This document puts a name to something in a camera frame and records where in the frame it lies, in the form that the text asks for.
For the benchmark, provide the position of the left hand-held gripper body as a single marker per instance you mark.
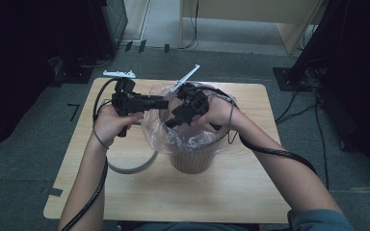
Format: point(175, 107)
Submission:
point(126, 99)

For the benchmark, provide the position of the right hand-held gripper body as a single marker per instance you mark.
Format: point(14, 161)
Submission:
point(196, 101)

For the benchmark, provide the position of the clear plastic bin bag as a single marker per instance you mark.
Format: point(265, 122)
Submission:
point(154, 128)

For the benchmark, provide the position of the person's right hand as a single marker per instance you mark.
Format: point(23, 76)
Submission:
point(220, 112)

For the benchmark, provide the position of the person's left hand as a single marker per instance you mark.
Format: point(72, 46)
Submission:
point(109, 126)

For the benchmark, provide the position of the black equipment cabinet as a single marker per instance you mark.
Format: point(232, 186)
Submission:
point(109, 25)

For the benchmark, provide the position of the light wooden desk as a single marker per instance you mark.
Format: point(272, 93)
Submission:
point(237, 9)

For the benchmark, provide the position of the dark curtain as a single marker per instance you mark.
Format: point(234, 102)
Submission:
point(363, 80)
point(19, 64)

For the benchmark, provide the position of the black floor base plate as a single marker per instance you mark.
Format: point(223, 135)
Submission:
point(74, 75)

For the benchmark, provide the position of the black stand with base plate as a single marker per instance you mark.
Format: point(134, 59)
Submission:
point(290, 78)

